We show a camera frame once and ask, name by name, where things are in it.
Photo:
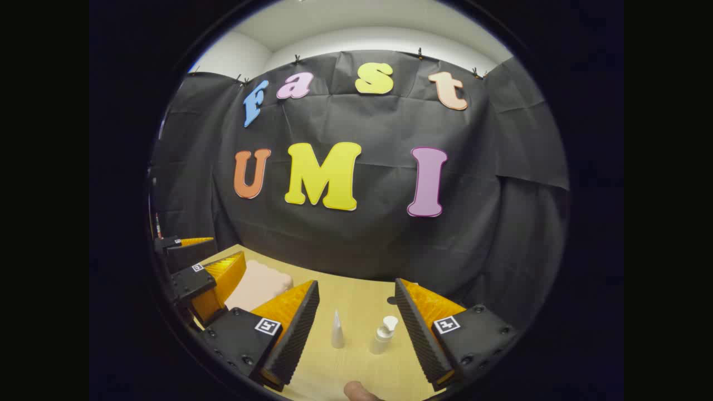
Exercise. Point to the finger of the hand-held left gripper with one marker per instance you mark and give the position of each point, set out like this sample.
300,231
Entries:
192,284
184,253

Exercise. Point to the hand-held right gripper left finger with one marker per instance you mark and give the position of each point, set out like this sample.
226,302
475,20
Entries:
295,340

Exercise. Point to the black backdrop cloth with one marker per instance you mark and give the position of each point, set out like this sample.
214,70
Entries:
362,245

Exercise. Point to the white skin care tube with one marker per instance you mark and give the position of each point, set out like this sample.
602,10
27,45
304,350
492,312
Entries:
337,334

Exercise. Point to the pink suitcase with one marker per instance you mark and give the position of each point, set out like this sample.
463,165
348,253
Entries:
259,287

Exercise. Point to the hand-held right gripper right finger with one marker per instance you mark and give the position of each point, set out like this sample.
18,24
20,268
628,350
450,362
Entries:
420,340

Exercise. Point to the white pump bottle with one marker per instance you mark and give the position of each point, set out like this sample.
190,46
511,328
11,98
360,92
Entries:
381,340

